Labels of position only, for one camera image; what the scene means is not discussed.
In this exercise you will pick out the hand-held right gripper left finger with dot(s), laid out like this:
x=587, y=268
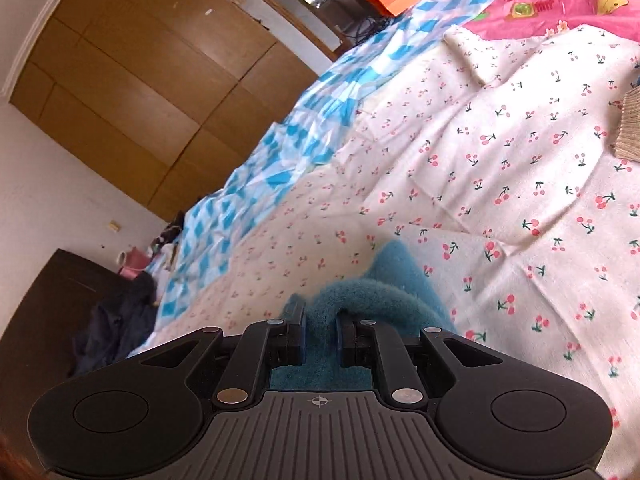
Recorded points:
x=295, y=332

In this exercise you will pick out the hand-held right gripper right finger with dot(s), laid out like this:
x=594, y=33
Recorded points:
x=345, y=336

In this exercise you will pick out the teal fleece garment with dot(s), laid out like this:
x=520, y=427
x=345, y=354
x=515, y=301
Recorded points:
x=380, y=290

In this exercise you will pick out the dark navy jacket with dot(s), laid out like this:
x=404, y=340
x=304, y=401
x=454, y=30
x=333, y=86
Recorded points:
x=120, y=325

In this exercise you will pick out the pink cup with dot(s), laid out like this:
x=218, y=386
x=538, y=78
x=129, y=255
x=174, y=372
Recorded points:
x=134, y=262

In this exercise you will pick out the blue checked blanket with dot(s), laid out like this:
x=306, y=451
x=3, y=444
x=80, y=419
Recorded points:
x=310, y=110

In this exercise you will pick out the cherry print bed sheet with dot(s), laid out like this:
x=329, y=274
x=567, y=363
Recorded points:
x=500, y=160

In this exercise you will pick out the dark wooden headboard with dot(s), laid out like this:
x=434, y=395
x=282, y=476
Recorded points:
x=40, y=310

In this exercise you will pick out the wooden wardrobe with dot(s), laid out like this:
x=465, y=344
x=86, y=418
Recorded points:
x=125, y=85

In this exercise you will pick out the beige knitted cloth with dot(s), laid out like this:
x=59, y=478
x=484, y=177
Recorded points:
x=629, y=125

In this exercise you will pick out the pink cartoon print blanket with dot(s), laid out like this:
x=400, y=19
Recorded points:
x=550, y=10

